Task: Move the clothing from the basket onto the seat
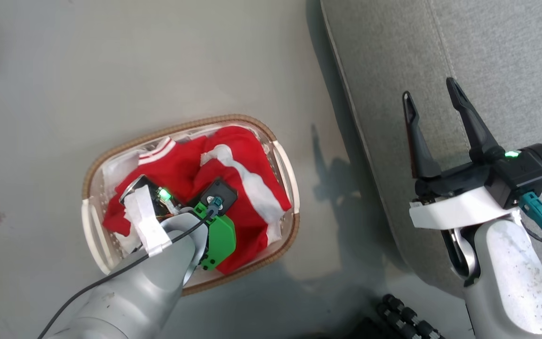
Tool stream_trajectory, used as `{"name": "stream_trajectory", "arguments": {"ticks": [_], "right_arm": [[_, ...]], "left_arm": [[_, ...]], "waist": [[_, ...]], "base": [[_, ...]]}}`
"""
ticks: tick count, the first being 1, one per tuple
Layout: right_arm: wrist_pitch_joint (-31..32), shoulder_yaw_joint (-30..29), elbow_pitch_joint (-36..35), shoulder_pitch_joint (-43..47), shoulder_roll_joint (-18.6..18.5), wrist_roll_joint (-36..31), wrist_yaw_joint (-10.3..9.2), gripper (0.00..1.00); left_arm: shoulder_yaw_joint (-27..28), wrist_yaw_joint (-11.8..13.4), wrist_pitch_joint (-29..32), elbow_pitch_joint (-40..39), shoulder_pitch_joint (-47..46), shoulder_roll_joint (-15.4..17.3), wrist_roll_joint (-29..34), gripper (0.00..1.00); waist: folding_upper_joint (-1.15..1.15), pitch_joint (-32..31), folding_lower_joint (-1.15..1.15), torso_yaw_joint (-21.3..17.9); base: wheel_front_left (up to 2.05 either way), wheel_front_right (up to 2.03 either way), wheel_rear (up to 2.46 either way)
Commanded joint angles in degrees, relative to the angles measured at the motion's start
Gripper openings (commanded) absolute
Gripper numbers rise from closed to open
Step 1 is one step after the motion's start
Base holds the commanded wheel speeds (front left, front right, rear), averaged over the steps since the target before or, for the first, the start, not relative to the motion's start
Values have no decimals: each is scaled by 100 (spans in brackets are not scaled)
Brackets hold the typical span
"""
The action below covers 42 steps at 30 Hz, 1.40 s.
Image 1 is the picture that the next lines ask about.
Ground grey fabric sofa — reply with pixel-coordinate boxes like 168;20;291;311
320;0;542;302

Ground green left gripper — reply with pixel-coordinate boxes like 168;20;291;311
194;202;237;272

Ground red garment white stripes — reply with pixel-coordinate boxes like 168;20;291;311
103;126;293;275

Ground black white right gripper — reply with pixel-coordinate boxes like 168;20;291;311
402;77;522;231

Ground woven rim white laundry basket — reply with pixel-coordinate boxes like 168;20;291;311
81;114;301;296

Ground black ribbed cable conduit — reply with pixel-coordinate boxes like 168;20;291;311
376;293;445;339

